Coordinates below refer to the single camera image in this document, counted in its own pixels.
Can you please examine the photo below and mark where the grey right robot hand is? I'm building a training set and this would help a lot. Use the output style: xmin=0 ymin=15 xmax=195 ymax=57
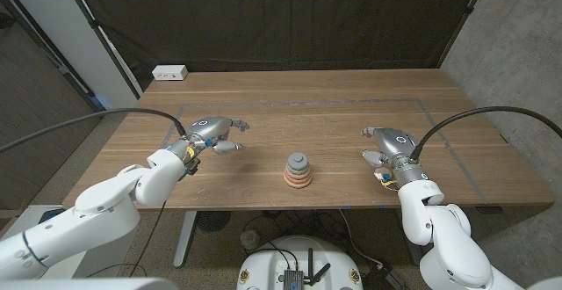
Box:
xmin=360 ymin=126 xmax=429 ymax=190

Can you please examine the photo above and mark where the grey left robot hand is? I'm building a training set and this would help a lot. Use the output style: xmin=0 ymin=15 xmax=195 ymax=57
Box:
xmin=167 ymin=116 xmax=250 ymax=163

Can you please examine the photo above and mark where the small dark grey ring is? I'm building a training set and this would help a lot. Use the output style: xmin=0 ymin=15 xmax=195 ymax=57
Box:
xmin=287 ymin=151 xmax=310 ymax=170

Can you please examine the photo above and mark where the coral red ring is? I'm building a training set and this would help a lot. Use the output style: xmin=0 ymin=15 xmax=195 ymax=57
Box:
xmin=283 ymin=175 xmax=314 ymax=186

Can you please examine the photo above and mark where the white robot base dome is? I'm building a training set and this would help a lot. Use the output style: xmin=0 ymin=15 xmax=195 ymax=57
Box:
xmin=235 ymin=235 xmax=364 ymax=290

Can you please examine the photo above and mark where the white power strip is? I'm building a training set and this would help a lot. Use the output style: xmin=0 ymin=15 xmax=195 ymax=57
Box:
xmin=151 ymin=64 xmax=189 ymax=82

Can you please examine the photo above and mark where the black round floor fan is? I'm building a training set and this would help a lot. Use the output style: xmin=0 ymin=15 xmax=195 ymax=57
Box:
xmin=196 ymin=210 xmax=232 ymax=233

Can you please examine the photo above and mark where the white table leg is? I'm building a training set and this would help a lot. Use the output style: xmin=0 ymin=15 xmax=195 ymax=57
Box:
xmin=172 ymin=210 xmax=198 ymax=268

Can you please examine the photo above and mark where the grey round floor object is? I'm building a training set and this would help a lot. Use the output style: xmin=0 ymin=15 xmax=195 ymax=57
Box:
xmin=240 ymin=229 xmax=261 ymax=250

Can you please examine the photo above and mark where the black backdrop curtain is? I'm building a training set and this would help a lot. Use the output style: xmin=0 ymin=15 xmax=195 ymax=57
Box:
xmin=68 ymin=0 xmax=491 ymax=91

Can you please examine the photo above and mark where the black power adapter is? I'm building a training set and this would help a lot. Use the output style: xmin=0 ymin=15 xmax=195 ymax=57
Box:
xmin=364 ymin=263 xmax=405 ymax=290

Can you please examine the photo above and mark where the black backdrop stand pole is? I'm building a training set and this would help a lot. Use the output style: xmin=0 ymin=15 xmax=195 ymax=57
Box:
xmin=58 ymin=0 xmax=142 ymax=100
xmin=436 ymin=0 xmax=493 ymax=69

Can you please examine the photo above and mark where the radio box with black antennas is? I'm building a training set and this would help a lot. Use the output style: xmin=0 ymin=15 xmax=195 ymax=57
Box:
xmin=283 ymin=248 xmax=333 ymax=290

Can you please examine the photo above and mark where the blue foot pedal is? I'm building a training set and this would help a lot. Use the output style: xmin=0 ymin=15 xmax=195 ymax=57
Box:
xmin=39 ymin=208 xmax=67 ymax=224

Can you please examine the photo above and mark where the white robot torso edge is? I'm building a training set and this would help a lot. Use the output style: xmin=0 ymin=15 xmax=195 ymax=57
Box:
xmin=0 ymin=277 xmax=179 ymax=290

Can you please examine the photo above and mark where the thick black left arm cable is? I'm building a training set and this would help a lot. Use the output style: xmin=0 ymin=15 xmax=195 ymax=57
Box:
xmin=0 ymin=107 xmax=189 ymax=155

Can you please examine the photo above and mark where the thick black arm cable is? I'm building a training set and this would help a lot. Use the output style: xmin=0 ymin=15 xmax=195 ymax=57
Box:
xmin=408 ymin=105 xmax=562 ymax=162
xmin=0 ymin=107 xmax=189 ymax=155

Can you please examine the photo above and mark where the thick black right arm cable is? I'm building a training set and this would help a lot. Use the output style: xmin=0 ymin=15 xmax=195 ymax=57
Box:
xmin=408 ymin=105 xmax=562 ymax=162

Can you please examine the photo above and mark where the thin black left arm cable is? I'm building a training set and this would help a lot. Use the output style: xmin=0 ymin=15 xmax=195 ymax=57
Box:
xmin=129 ymin=200 xmax=167 ymax=279

